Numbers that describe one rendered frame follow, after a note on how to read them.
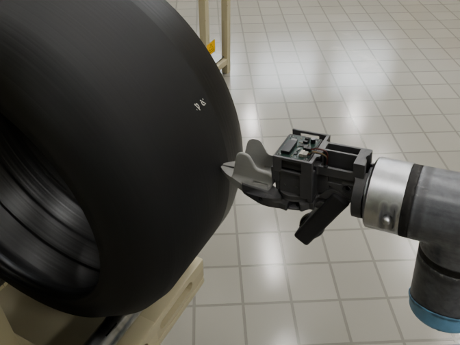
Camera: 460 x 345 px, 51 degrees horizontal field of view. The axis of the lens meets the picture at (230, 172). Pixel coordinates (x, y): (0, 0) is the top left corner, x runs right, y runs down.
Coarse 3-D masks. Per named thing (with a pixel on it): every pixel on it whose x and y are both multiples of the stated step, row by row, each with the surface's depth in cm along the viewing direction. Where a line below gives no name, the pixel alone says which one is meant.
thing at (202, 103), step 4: (200, 92) 65; (196, 96) 65; (200, 96) 65; (192, 100) 64; (196, 100) 65; (200, 100) 65; (204, 100) 66; (192, 104) 64; (196, 104) 65; (200, 104) 65; (204, 104) 66; (196, 108) 64; (200, 108) 65; (204, 108) 66; (208, 108) 66; (196, 112) 64; (200, 112) 65
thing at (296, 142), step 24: (288, 144) 61; (312, 144) 62; (336, 144) 61; (288, 168) 61; (312, 168) 59; (336, 168) 59; (360, 168) 57; (288, 192) 63; (312, 192) 61; (336, 192) 61; (360, 192) 58; (360, 216) 60
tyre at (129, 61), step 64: (0, 0) 55; (64, 0) 58; (128, 0) 63; (0, 64) 53; (64, 64) 53; (128, 64) 58; (192, 64) 66; (0, 128) 100; (64, 128) 54; (128, 128) 56; (192, 128) 64; (0, 192) 98; (64, 192) 106; (128, 192) 57; (192, 192) 64; (0, 256) 86; (64, 256) 97; (128, 256) 62; (192, 256) 72
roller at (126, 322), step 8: (104, 320) 85; (112, 320) 84; (120, 320) 85; (128, 320) 86; (104, 328) 83; (112, 328) 83; (120, 328) 84; (128, 328) 86; (96, 336) 82; (104, 336) 82; (112, 336) 83; (120, 336) 84; (88, 344) 81; (96, 344) 81; (104, 344) 81; (112, 344) 83
